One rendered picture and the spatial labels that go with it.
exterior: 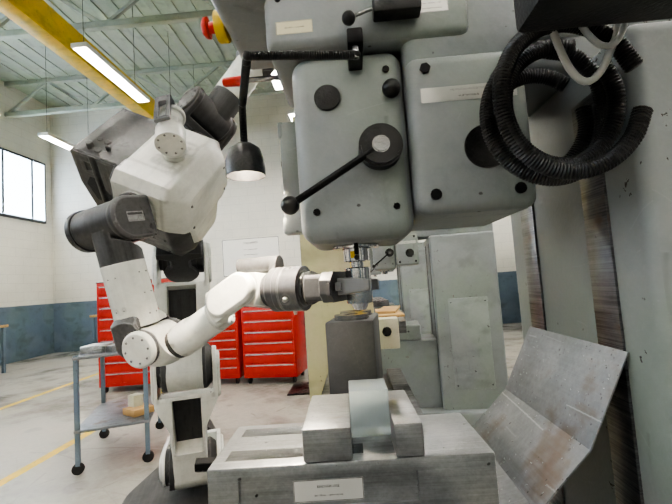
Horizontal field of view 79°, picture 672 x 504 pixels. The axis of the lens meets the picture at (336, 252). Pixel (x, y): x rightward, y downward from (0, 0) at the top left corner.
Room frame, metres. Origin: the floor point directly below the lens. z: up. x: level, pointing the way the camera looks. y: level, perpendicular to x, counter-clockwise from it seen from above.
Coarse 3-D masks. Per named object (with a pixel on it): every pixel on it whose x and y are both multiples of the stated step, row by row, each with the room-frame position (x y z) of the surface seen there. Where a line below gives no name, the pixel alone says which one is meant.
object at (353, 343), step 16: (336, 320) 1.05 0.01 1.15; (352, 320) 1.02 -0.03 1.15; (368, 320) 1.00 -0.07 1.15; (336, 336) 1.01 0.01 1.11; (352, 336) 1.00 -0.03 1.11; (368, 336) 1.00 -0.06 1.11; (336, 352) 1.01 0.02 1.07; (352, 352) 1.01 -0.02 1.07; (368, 352) 1.00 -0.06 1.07; (336, 368) 1.01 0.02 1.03; (352, 368) 1.01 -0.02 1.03; (368, 368) 1.00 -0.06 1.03; (336, 384) 1.01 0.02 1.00
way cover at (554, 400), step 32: (544, 352) 0.80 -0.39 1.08; (576, 352) 0.69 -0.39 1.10; (608, 352) 0.62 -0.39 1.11; (512, 384) 0.87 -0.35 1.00; (544, 384) 0.75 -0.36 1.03; (576, 384) 0.66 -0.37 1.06; (608, 384) 0.59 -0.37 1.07; (512, 416) 0.80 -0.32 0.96; (544, 416) 0.72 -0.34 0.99; (576, 416) 0.63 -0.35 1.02; (512, 448) 0.73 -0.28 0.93; (544, 448) 0.66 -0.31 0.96; (576, 448) 0.60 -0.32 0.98; (512, 480) 0.67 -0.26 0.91; (544, 480) 0.61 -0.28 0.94
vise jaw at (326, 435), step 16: (320, 400) 0.62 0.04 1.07; (336, 400) 0.62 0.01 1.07; (320, 416) 0.55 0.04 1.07; (336, 416) 0.55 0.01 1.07; (304, 432) 0.51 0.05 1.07; (320, 432) 0.51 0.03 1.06; (336, 432) 0.51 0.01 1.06; (304, 448) 0.51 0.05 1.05; (320, 448) 0.51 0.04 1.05; (336, 448) 0.51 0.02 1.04
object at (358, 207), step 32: (320, 64) 0.66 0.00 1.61; (384, 64) 0.65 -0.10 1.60; (320, 96) 0.65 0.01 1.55; (352, 96) 0.65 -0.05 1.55; (384, 96) 0.65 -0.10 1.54; (320, 128) 0.66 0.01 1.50; (352, 128) 0.65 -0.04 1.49; (320, 160) 0.66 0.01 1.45; (320, 192) 0.66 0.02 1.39; (352, 192) 0.65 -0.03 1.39; (384, 192) 0.65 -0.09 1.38; (320, 224) 0.66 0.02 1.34; (352, 224) 0.65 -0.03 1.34; (384, 224) 0.65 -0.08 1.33
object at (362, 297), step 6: (348, 276) 0.74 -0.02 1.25; (354, 276) 0.73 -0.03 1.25; (360, 276) 0.73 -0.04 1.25; (366, 276) 0.73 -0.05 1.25; (348, 294) 0.74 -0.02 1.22; (354, 294) 0.73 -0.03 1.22; (360, 294) 0.73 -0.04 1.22; (366, 294) 0.73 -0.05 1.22; (348, 300) 0.74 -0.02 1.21; (354, 300) 0.73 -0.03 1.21; (360, 300) 0.73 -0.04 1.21; (366, 300) 0.73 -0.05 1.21; (372, 300) 0.75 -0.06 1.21
